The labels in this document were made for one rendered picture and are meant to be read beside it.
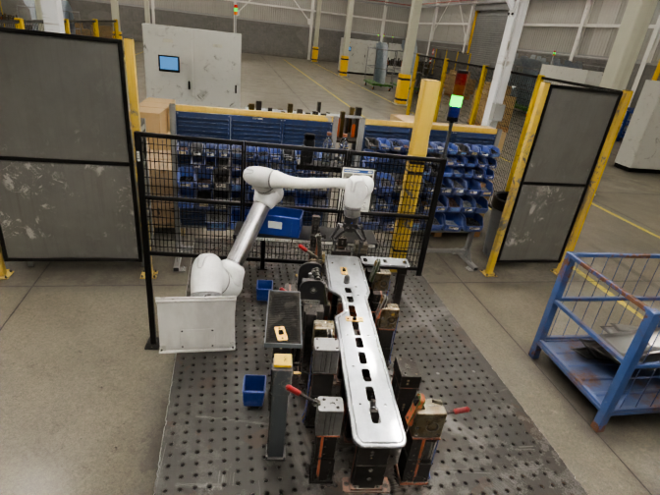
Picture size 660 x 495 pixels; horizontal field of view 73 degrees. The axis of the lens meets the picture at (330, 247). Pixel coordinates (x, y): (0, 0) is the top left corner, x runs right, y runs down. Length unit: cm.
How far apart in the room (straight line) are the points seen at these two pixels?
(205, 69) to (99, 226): 492
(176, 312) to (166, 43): 689
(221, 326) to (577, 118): 391
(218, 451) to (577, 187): 441
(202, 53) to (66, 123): 488
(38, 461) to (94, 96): 250
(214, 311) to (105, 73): 230
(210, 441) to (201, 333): 56
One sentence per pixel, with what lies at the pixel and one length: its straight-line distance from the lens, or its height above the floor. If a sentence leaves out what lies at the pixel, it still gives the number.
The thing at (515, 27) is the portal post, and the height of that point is 250.
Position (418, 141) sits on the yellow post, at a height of 163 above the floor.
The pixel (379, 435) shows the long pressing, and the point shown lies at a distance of 164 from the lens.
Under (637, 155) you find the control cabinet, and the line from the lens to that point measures 1276.
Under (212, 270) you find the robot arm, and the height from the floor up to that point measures 104.
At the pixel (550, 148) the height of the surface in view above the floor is 140.
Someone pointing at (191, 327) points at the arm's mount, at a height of 85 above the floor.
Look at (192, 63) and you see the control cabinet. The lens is 870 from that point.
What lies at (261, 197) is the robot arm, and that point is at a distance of 261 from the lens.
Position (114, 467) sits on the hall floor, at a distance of 289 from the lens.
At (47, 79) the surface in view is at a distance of 408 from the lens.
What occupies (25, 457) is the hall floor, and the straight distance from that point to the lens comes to 308.
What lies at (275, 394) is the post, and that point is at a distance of 167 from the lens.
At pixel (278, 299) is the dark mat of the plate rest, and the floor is 116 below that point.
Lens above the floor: 219
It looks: 25 degrees down
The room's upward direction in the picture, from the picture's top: 7 degrees clockwise
